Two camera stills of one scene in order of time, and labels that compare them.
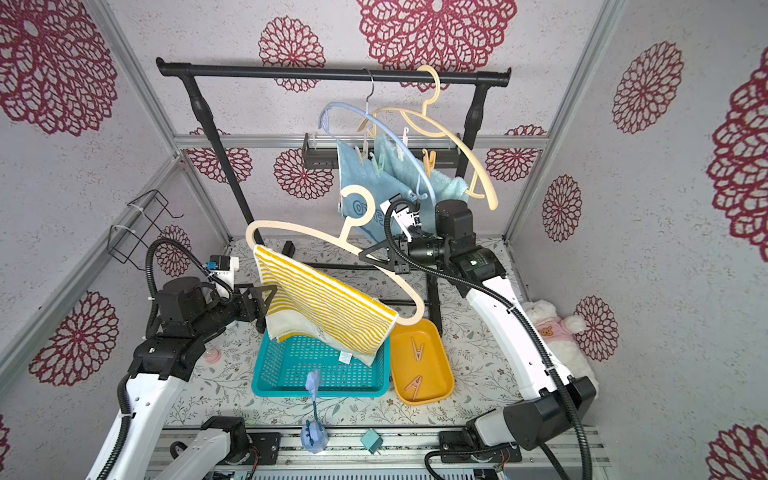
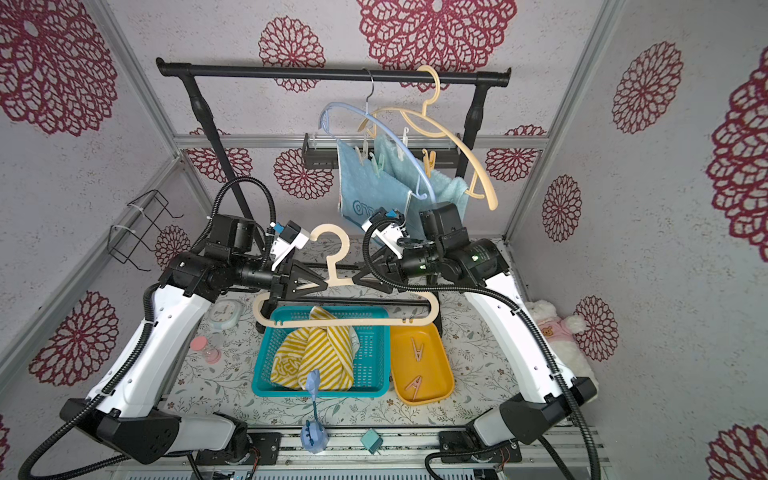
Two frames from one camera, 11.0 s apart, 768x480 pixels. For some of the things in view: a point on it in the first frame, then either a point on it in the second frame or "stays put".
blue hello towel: (356, 169) stays put
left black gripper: (247, 313) → (294, 290)
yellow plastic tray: (420, 365) stays put
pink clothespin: (415, 384) stays put
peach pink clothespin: (417, 353) stays put
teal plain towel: (445, 187) stays put
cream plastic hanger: (358, 204) → (336, 279)
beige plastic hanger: (436, 127) stays put
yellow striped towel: (302, 302) → (329, 350)
